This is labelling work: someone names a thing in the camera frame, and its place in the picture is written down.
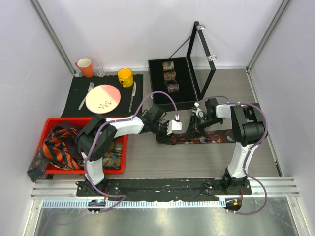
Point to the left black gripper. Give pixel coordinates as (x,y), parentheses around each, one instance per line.
(164,138)

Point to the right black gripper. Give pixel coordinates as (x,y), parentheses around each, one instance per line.
(192,132)

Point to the dark red patterned tie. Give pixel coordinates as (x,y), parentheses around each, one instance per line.
(215,136)

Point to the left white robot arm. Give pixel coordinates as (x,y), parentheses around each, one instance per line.
(96,137)

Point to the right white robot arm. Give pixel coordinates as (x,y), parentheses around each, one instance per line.
(249,129)

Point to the rolled tie bottom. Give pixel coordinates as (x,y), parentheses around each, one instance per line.
(172,87)

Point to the rolled tie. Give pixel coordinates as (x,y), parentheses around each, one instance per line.
(169,75)
(172,87)
(168,65)

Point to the silver knife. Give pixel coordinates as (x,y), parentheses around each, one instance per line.
(132,97)

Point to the teal floral tie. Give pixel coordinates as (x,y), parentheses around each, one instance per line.
(112,160)

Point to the rolled tie middle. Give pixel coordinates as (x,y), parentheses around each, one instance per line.
(169,75)

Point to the rolled tie top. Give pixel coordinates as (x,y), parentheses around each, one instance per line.
(168,65)

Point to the pink cream plate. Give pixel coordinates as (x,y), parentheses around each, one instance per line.
(103,99)

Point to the yellow mug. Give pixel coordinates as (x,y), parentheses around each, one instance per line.
(125,76)

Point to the red plastic bin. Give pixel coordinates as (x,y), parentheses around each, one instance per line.
(79,122)

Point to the silver fork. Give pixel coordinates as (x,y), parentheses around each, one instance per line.
(91,86)

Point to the clear glass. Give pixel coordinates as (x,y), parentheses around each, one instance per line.
(99,69)

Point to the black placemat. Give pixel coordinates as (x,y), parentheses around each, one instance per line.
(79,88)

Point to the orange navy striped tie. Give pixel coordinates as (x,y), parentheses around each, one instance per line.
(61,149)

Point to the black box lid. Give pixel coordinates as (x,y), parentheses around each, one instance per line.
(200,60)

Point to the orange cup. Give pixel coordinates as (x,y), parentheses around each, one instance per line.
(86,67)

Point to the navy speckled tie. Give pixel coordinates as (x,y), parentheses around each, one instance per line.
(37,167)

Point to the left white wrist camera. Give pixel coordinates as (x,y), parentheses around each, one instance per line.
(174,125)

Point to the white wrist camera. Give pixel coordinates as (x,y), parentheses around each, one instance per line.
(197,111)
(174,125)

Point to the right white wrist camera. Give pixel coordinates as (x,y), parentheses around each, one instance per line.
(197,111)

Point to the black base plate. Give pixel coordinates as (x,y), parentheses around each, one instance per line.
(162,189)

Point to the white cable duct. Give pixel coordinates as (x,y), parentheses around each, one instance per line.
(90,204)

